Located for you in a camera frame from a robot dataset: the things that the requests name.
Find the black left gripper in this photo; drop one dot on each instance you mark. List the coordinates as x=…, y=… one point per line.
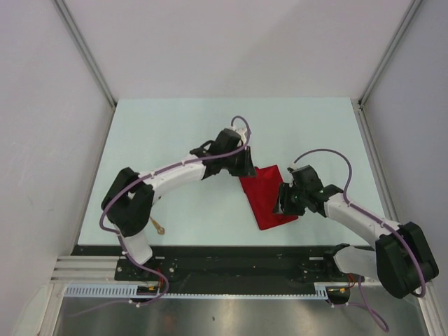
x=247, y=169

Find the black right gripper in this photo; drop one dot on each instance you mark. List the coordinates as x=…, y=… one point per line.
x=283, y=205

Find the red satin napkin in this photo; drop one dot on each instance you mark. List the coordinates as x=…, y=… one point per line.
x=261, y=192

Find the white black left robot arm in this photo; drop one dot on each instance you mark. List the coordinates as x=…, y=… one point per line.
x=129, y=200

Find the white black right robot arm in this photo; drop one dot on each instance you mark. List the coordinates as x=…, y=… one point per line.
x=400, y=258

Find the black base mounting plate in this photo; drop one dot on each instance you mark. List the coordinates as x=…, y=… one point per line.
x=313, y=253

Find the white slotted cable duct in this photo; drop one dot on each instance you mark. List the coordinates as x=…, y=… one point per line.
x=115, y=291

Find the aluminium right side rail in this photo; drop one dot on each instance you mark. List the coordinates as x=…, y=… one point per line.
x=374, y=159

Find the aluminium rail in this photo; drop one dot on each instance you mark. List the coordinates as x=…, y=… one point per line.
x=374, y=159
x=84, y=269

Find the aluminium front rail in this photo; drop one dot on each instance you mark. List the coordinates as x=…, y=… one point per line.
x=84, y=269

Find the left aluminium frame post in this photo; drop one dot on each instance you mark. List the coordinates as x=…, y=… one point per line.
x=84, y=50

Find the aluminium frame post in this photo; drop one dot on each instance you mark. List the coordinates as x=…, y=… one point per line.
x=84, y=50
x=392, y=47

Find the right aluminium frame post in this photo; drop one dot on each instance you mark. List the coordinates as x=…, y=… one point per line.
x=392, y=47

